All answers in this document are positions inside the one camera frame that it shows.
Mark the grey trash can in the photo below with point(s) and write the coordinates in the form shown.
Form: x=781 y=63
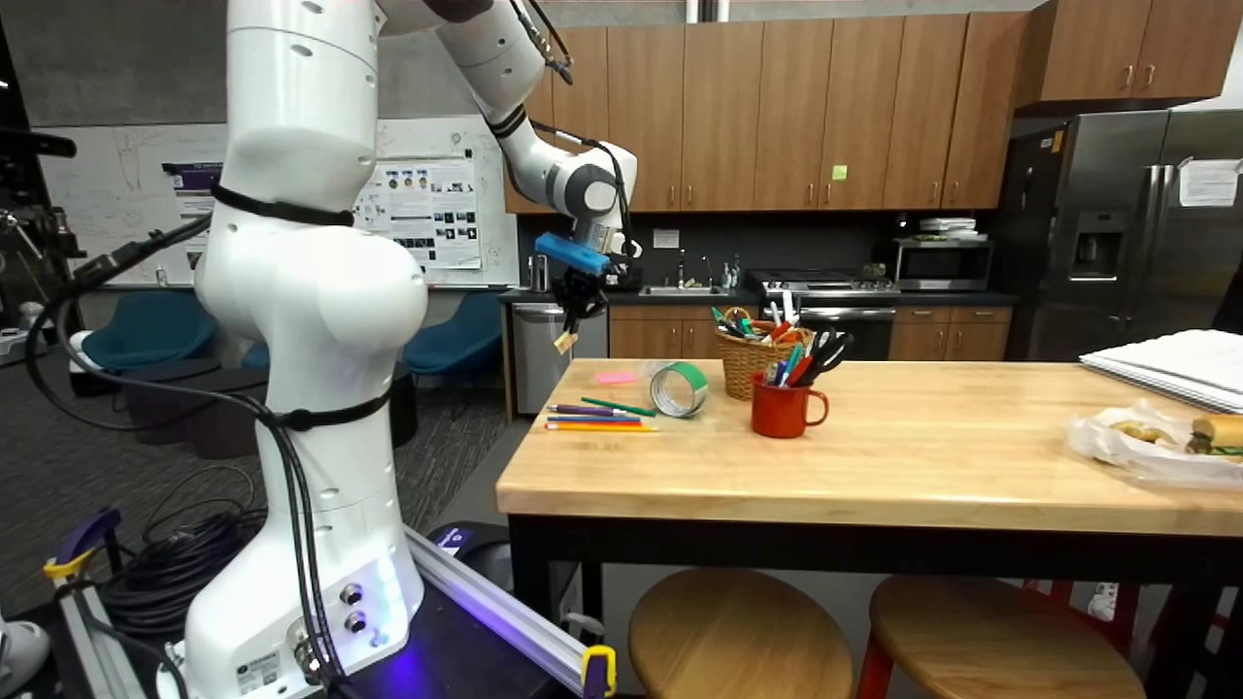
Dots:
x=546 y=370

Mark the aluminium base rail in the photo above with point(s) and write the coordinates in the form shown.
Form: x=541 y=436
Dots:
x=100 y=648
x=505 y=604

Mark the green tape roll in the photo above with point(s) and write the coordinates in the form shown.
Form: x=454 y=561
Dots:
x=681 y=392

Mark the orange pen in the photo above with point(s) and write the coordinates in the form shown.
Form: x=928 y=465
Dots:
x=594 y=425

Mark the whiteboard with posters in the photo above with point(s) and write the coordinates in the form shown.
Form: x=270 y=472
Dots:
x=440 y=214

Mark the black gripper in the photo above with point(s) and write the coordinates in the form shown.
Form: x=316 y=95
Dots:
x=584 y=293

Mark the food in plastic bag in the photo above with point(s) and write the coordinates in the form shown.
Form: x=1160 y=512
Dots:
x=1152 y=447

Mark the wicker basket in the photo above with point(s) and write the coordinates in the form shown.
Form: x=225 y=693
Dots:
x=746 y=366

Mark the blue lounge chair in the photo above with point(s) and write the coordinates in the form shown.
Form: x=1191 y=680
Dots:
x=450 y=340
x=150 y=331

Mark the green note on cabinet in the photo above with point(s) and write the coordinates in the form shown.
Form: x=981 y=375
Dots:
x=841 y=171

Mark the stainless steel refrigerator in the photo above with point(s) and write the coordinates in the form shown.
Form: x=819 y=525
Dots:
x=1128 y=234

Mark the narrow wooden base cabinet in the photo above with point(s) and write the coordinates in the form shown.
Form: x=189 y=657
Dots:
x=641 y=331

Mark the wooden table with black legs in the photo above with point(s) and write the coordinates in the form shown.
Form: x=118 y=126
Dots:
x=905 y=451

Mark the white paper stack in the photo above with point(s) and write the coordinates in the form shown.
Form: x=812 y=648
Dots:
x=1179 y=364

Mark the flat pink sticky note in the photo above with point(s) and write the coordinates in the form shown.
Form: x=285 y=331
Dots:
x=616 y=380

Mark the long wooden wall cabinets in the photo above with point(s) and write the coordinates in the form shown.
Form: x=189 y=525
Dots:
x=800 y=109

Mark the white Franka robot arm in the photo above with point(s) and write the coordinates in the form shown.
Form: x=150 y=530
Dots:
x=312 y=296

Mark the white paper on refrigerator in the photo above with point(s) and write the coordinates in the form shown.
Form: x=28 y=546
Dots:
x=1208 y=182

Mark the yellow-green sticky notes pad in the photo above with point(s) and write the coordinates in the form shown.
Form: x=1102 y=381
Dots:
x=568 y=344

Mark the round wooden stool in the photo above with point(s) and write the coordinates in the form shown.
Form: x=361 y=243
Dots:
x=739 y=643
x=997 y=643

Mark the wide wooden base cabinet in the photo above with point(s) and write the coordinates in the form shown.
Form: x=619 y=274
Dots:
x=952 y=331

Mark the small wooden wall cabinet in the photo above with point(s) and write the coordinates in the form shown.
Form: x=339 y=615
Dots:
x=1128 y=48

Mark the steel microwave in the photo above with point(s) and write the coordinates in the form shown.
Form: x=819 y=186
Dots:
x=940 y=261

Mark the grey pen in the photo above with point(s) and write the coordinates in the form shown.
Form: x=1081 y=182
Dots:
x=593 y=408

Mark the thin dark pen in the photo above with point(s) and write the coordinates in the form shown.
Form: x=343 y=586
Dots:
x=588 y=416

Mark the yellow clamp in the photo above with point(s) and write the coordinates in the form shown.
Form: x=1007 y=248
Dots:
x=69 y=566
x=599 y=669

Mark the green pen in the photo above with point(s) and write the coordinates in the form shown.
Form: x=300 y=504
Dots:
x=619 y=407

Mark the steel oven range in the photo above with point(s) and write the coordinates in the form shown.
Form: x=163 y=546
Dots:
x=848 y=327

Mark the red mug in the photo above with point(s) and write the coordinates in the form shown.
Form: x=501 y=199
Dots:
x=779 y=408

